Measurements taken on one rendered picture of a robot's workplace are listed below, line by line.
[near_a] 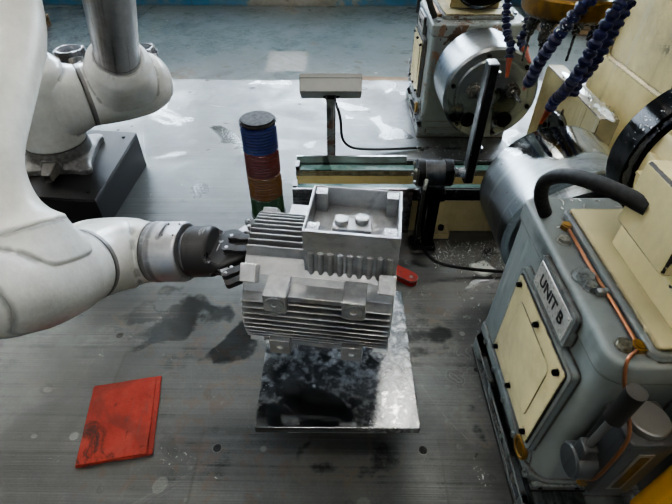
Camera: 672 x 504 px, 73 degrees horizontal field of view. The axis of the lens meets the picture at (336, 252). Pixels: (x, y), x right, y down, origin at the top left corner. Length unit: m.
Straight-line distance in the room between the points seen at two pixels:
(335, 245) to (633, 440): 0.37
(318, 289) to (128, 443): 0.45
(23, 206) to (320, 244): 0.34
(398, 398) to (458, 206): 0.59
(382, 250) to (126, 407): 0.56
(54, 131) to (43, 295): 0.80
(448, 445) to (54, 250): 0.65
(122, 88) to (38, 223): 0.71
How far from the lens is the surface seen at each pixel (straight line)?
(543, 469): 0.75
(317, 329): 0.61
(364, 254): 0.56
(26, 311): 0.57
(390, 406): 0.72
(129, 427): 0.89
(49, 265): 0.59
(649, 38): 1.21
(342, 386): 0.73
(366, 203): 0.63
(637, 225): 0.55
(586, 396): 0.60
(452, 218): 1.18
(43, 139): 1.35
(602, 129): 1.07
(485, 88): 0.94
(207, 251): 0.65
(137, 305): 1.08
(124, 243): 0.69
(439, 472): 0.82
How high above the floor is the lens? 1.54
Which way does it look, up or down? 42 degrees down
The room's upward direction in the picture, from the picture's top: straight up
